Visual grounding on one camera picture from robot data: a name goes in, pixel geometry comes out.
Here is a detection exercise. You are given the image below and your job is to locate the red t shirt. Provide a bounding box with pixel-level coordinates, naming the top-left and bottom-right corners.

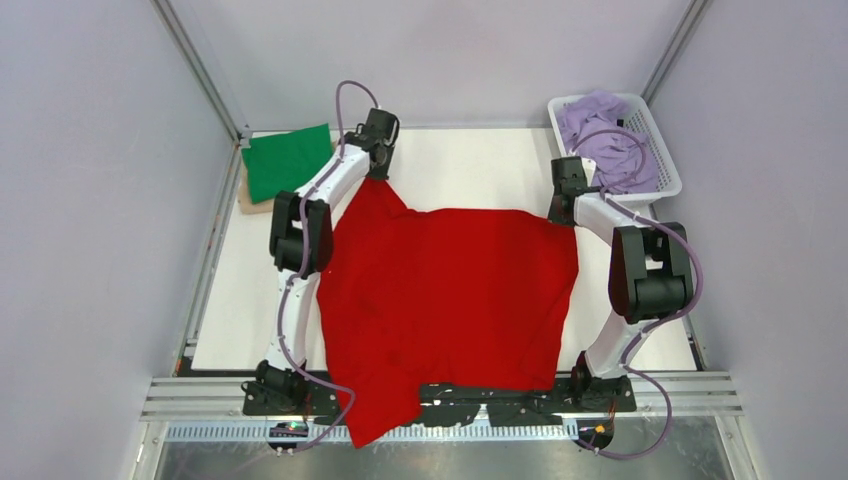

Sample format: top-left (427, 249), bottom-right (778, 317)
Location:
top-left (317, 179), bottom-right (579, 448)

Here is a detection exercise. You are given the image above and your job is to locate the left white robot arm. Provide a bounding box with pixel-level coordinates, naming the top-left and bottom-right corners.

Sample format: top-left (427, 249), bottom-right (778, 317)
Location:
top-left (241, 107), bottom-right (400, 416)

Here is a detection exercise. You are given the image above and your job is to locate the lilac t shirt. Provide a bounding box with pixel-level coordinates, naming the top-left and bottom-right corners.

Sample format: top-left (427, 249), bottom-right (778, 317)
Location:
top-left (555, 90), bottom-right (659, 194)

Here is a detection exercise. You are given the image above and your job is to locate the white plastic basket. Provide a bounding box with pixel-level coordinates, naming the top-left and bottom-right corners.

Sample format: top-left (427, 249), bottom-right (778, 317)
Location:
top-left (547, 93), bottom-right (682, 210)

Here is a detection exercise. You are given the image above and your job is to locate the folded green t shirt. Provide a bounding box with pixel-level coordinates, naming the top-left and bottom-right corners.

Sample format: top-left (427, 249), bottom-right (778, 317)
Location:
top-left (242, 124), bottom-right (334, 204)

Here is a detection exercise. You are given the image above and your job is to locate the folded beige t shirt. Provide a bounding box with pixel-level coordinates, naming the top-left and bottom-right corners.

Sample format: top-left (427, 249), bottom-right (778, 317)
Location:
top-left (238, 140), bottom-right (342, 216)

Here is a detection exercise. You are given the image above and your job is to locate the left aluminium frame post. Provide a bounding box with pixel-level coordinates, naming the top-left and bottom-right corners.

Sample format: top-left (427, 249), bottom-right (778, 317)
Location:
top-left (151, 0), bottom-right (252, 146)

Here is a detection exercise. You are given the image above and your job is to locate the aluminium frame post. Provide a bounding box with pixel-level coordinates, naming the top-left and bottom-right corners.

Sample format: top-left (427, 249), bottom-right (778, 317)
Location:
top-left (151, 0), bottom-right (252, 146)
top-left (641, 0), bottom-right (713, 105)

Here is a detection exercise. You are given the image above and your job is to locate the right aluminium frame post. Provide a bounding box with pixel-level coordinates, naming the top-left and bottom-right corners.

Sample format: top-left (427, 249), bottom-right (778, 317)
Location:
top-left (641, 0), bottom-right (713, 105)

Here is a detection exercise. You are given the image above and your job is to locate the aluminium front rail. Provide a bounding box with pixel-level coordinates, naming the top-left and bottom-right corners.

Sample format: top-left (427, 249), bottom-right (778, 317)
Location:
top-left (141, 371), bottom-right (744, 421)

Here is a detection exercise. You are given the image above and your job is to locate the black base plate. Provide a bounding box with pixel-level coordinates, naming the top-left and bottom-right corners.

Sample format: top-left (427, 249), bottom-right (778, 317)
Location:
top-left (239, 370), bottom-right (637, 427)

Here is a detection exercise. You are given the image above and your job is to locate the white slotted cable duct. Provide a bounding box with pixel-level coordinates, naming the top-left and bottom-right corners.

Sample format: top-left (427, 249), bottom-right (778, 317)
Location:
top-left (164, 419), bottom-right (578, 444)

